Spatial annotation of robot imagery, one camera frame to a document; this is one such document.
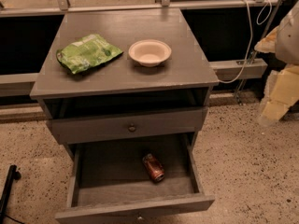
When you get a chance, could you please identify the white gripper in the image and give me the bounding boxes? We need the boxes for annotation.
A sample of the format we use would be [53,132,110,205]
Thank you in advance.
[254,1,299,127]

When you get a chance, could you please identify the red coke can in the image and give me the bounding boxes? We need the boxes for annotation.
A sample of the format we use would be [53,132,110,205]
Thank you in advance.
[142,153,164,182]

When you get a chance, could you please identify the round metal drawer knob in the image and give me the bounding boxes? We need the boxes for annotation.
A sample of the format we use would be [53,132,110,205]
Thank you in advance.
[128,124,136,133]

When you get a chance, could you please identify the grey wooden drawer cabinet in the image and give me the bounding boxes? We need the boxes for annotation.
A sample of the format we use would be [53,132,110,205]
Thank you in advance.
[30,8,218,155]

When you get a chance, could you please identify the open grey middle drawer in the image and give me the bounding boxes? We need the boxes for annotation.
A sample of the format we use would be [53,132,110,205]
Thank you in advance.
[55,133,214,224]

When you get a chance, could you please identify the closed grey top drawer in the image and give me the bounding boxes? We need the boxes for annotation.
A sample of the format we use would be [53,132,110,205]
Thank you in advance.
[49,107,207,145]

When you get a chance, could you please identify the white paper bowl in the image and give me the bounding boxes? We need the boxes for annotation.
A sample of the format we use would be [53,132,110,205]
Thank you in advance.
[128,39,172,67]

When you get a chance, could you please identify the green chip bag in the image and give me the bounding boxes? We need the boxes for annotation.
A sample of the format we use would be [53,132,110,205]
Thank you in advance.
[56,34,123,75]

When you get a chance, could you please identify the grey metal railing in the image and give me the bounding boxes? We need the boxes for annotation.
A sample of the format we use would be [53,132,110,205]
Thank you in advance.
[0,0,289,98]

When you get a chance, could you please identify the black floor stand leg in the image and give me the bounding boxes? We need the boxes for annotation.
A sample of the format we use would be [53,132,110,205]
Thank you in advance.
[0,165,21,224]

